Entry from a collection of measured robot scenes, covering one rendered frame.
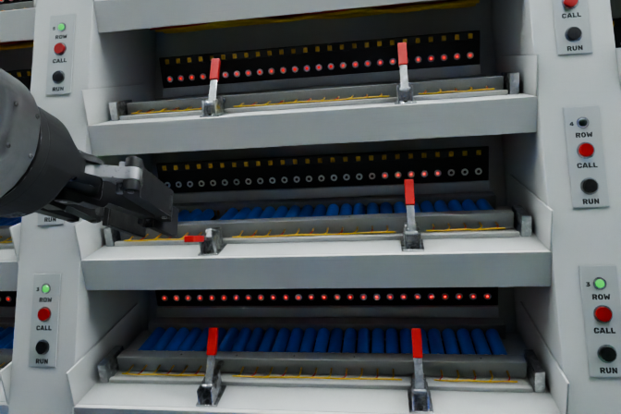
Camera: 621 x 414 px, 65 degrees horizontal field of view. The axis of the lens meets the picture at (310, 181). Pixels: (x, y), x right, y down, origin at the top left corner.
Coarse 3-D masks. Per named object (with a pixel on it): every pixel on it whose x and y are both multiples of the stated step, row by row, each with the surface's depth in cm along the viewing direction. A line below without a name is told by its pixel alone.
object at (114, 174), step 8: (88, 168) 34; (96, 168) 34; (104, 168) 34; (112, 168) 34; (120, 168) 34; (128, 168) 35; (136, 168) 35; (104, 176) 34; (112, 176) 34; (120, 176) 34; (128, 176) 34; (136, 176) 35; (120, 184) 35; (120, 192) 35
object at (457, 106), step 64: (192, 64) 85; (256, 64) 83; (320, 64) 82; (384, 64) 80; (448, 64) 79; (512, 64) 70; (128, 128) 68; (192, 128) 67; (256, 128) 66; (320, 128) 64; (384, 128) 63; (448, 128) 62; (512, 128) 61
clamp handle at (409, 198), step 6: (408, 180) 64; (408, 186) 63; (408, 192) 63; (408, 198) 63; (414, 198) 63; (408, 204) 62; (414, 204) 62; (408, 210) 62; (414, 210) 62; (408, 216) 62; (414, 216) 62; (408, 222) 62; (414, 222) 62; (408, 228) 61; (414, 228) 61
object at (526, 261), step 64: (192, 192) 83; (256, 192) 81; (320, 192) 79; (384, 192) 78; (512, 192) 73; (128, 256) 66; (192, 256) 64; (256, 256) 63; (320, 256) 61; (384, 256) 60; (448, 256) 59; (512, 256) 58
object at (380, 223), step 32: (192, 224) 70; (224, 224) 70; (256, 224) 69; (288, 224) 68; (320, 224) 68; (352, 224) 67; (384, 224) 67; (448, 224) 65; (480, 224) 65; (512, 224) 65
